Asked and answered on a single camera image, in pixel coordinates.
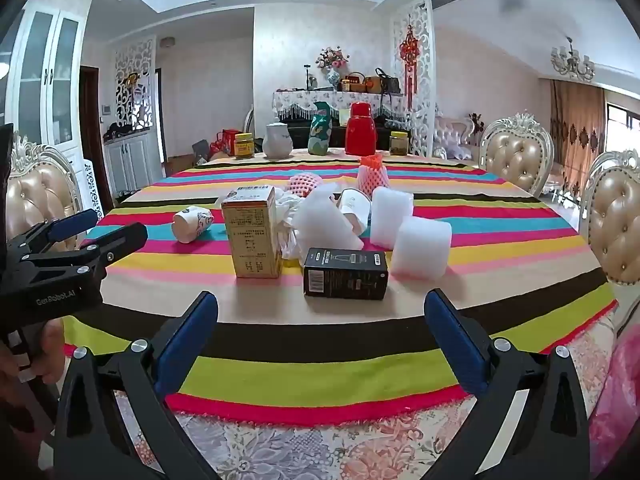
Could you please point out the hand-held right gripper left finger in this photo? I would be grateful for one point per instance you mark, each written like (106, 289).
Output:
(182, 345)

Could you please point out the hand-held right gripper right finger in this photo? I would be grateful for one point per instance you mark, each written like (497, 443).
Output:
(457, 345)

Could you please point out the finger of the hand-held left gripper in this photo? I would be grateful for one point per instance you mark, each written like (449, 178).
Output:
(120, 242)
(75, 223)

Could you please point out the white foam roll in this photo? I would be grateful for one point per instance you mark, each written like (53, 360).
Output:
(325, 225)
(390, 215)
(420, 250)

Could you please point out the tan cardboard box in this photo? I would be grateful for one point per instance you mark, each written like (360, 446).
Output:
(252, 235)

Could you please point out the white tissue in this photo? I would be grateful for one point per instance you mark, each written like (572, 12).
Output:
(287, 215)

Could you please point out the pink-lined waste bin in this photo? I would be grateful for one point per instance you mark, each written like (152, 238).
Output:
(620, 400)

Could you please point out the pink orange-top foam fruit net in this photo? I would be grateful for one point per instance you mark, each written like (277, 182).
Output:
(371, 175)

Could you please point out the person's left hand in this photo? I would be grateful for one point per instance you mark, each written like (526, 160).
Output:
(52, 355)

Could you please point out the beige tufted dining chair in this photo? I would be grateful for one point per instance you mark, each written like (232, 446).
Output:
(35, 195)
(517, 155)
(617, 225)

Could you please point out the low white cabinet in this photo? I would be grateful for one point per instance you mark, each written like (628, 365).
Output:
(132, 160)

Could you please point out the striped tablecloth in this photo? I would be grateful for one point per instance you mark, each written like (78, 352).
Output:
(300, 350)

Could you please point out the black cardboard box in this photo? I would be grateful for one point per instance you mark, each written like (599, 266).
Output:
(345, 275)

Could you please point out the white glass-door cabinet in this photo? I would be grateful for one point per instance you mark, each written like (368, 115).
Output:
(50, 75)

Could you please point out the yellow-label jar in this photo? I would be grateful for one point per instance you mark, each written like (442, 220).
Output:
(243, 146)

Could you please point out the white lattice screen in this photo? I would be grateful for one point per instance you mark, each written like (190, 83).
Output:
(135, 75)
(422, 60)

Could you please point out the white paper cup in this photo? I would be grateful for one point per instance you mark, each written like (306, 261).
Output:
(354, 205)

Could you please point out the white ceramic teapot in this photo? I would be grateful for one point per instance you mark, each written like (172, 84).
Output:
(277, 142)

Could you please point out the glass jar with yellow lid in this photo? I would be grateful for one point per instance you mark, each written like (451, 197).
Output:
(399, 144)

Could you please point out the tufted sofa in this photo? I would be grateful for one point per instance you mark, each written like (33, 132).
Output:
(452, 135)

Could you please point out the piano with lace cover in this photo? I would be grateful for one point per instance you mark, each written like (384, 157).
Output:
(300, 102)

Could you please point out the red thermos jug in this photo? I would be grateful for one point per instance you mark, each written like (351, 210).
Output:
(361, 130)

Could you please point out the brown curtain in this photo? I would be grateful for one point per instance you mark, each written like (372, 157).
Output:
(577, 135)

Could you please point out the dark handbag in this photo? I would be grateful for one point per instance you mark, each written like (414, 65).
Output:
(389, 84)

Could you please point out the orange handbag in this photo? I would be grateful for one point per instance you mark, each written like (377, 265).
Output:
(372, 85)

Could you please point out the flower vase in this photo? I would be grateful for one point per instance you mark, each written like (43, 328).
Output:
(332, 62)

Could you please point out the red-panel handbag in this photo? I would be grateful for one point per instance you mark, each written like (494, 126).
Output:
(353, 84)

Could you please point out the red knot hanging ornament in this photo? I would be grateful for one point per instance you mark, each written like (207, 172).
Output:
(409, 55)

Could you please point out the chandelier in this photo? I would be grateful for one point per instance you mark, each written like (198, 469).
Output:
(572, 60)

